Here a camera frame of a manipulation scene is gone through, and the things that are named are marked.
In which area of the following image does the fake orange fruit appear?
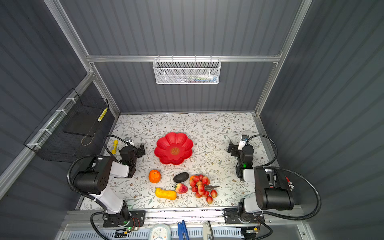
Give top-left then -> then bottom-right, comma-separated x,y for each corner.
149,170 -> 162,184

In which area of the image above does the fake red grape bunch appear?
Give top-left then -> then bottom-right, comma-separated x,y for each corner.
189,175 -> 220,205

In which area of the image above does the fake black avocado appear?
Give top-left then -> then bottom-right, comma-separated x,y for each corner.
173,172 -> 190,183

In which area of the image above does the fake red yellow peach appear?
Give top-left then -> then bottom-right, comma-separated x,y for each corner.
175,183 -> 189,194

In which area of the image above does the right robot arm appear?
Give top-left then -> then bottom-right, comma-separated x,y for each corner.
228,145 -> 295,222

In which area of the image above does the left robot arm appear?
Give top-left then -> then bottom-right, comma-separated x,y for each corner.
67,145 -> 146,227

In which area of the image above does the red flower-shaped fruit bowl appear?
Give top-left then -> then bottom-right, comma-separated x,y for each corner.
154,133 -> 194,166

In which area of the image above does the yellow marker on table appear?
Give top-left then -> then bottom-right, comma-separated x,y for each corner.
111,140 -> 119,155

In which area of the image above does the yellow marker in basket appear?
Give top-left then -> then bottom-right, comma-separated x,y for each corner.
97,107 -> 108,122

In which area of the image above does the white alarm clock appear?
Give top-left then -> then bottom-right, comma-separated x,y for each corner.
148,224 -> 172,240

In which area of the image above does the white tube in basket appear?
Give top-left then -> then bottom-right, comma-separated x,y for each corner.
196,74 -> 219,83

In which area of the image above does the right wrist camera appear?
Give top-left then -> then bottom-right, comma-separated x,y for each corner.
238,135 -> 249,151

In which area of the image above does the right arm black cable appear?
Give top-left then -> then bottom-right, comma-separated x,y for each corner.
239,134 -> 322,240

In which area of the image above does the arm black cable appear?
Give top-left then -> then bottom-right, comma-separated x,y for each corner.
239,134 -> 322,240
66,134 -> 133,240

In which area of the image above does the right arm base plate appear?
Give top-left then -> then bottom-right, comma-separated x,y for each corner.
221,208 -> 265,225

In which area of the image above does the black wire wall basket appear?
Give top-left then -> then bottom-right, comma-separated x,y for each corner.
24,91 -> 112,163

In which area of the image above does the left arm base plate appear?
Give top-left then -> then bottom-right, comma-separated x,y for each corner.
103,211 -> 146,228

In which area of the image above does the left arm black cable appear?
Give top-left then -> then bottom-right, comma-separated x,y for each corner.
66,134 -> 133,240

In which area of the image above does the blue handled tool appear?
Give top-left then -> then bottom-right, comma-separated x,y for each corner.
178,220 -> 189,240

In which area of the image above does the white wire wall basket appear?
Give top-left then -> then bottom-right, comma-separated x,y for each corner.
153,59 -> 222,85

